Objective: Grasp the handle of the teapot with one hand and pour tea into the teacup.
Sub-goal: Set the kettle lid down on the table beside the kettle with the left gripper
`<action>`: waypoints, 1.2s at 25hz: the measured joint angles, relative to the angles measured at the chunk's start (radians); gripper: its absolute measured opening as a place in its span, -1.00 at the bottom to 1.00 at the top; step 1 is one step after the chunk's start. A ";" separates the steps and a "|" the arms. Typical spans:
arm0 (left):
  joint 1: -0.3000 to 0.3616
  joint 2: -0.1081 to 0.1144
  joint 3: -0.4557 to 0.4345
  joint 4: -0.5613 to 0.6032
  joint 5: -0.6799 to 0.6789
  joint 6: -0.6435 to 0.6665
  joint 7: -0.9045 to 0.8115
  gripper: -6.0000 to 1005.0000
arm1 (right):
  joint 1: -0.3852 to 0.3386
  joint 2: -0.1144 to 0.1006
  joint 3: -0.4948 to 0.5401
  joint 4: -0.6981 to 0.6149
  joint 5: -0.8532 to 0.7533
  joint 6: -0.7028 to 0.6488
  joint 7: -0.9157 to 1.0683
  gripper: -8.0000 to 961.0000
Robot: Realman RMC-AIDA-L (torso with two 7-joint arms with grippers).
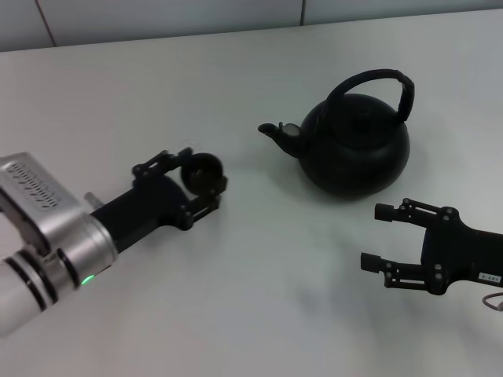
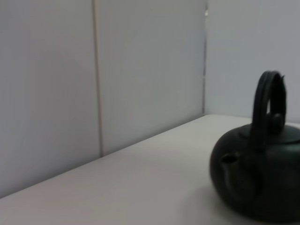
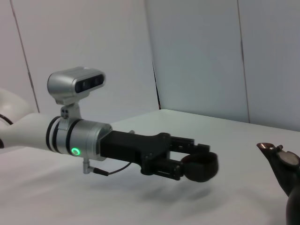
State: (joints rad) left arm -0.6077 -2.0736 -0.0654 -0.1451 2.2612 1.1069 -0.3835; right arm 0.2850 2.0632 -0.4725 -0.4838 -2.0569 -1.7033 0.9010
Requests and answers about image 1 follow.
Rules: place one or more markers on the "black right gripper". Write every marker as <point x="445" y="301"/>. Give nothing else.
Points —
<point x="460" y="251"/>

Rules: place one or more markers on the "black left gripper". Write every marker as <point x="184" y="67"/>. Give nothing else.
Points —
<point x="149" y="204"/>

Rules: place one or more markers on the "small black teacup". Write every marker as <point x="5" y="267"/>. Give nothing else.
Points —
<point x="204" y="173"/>

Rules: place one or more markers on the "black round teapot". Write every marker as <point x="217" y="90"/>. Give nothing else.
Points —
<point x="353" y="165"/>

